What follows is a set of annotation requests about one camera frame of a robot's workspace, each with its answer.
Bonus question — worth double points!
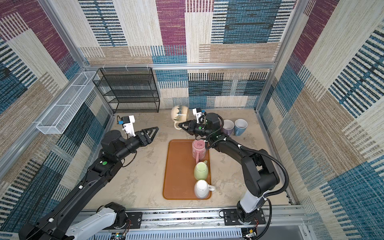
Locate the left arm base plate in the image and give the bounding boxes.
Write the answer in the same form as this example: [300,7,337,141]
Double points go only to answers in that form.
[122,212,143,231]

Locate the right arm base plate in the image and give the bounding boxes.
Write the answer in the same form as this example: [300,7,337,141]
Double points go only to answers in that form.
[219,209,266,226]

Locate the black wire shelf rack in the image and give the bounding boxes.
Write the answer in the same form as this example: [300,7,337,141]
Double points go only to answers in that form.
[93,67,160,114]

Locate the light green mug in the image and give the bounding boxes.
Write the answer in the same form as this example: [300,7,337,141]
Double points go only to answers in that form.
[194,161,209,181]

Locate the white wire mesh basket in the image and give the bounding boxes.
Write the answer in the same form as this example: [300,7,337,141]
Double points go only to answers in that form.
[36,72,96,135]

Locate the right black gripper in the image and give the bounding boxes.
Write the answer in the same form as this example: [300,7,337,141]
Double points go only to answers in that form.
[178,119,212,137]

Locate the blue mug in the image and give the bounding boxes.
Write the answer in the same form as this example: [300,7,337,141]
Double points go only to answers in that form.
[235,119,248,136]

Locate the white mug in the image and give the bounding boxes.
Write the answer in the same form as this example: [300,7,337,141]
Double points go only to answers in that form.
[194,180,216,199]

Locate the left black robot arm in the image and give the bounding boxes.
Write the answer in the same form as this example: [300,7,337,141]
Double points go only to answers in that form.
[19,127,159,240]

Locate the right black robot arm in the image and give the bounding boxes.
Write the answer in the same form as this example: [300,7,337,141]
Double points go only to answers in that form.
[177,113,289,224]

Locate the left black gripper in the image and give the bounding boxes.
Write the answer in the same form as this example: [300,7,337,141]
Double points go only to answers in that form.
[115,126,158,163]

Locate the pink ghost pattern mug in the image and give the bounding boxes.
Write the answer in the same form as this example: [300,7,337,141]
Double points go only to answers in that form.
[192,140,206,164]

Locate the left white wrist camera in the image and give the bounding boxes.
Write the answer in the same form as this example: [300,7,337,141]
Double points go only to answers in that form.
[117,115,136,138]

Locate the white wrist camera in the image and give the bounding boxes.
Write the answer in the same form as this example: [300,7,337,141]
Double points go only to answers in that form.
[117,115,136,138]
[193,108,207,124]

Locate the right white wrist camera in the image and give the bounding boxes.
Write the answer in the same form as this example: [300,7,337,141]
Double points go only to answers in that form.
[193,108,207,124]

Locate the orange plastic tray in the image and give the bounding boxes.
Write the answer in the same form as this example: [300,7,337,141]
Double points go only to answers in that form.
[163,140,212,200]

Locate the cream marbled mug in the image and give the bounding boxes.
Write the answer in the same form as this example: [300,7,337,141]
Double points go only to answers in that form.
[171,105,189,130]

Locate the purple mug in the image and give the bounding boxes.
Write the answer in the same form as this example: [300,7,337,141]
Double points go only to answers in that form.
[222,120,235,136]

